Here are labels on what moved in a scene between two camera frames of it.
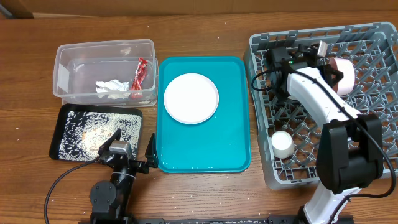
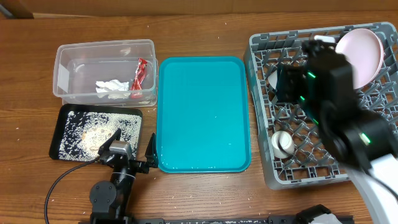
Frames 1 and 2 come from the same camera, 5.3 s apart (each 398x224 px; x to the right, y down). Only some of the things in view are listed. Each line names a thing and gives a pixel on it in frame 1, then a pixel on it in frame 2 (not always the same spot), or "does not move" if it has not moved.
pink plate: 191,98 → 365,51
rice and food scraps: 84,133 does not move
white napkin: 112,89 does not move
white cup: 283,146 does not move
